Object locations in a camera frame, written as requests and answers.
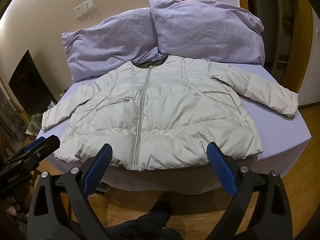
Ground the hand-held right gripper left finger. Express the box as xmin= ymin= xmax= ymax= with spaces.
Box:
xmin=27 ymin=143 xmax=118 ymax=240

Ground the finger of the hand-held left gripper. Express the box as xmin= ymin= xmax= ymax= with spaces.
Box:
xmin=15 ymin=134 xmax=61 ymax=164
xmin=23 ymin=136 xmax=47 ymax=153

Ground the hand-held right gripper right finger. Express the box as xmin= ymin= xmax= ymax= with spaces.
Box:
xmin=206 ymin=141 xmax=299 ymax=240

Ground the white puffer jacket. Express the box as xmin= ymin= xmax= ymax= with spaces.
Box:
xmin=41 ymin=55 xmax=299 ymax=173

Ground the person's left hand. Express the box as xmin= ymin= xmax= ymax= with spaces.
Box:
xmin=5 ymin=200 xmax=17 ymax=216

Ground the glass side table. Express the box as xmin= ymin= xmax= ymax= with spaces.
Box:
xmin=24 ymin=114 xmax=47 ymax=137

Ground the black flat screen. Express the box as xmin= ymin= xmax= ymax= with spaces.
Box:
xmin=8 ymin=49 xmax=58 ymax=116

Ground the bed with lavender sheet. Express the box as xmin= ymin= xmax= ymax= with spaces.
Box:
xmin=35 ymin=62 xmax=312 ymax=195

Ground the lavender pillow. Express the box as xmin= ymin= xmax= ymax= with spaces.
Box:
xmin=61 ymin=7 xmax=163 ymax=82
xmin=149 ymin=0 xmax=266 ymax=64

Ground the wooden shelf unit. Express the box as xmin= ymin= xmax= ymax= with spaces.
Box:
xmin=271 ymin=0 xmax=296 ymax=82

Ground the white wall switch plate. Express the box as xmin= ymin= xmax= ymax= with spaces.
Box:
xmin=73 ymin=0 xmax=97 ymax=19

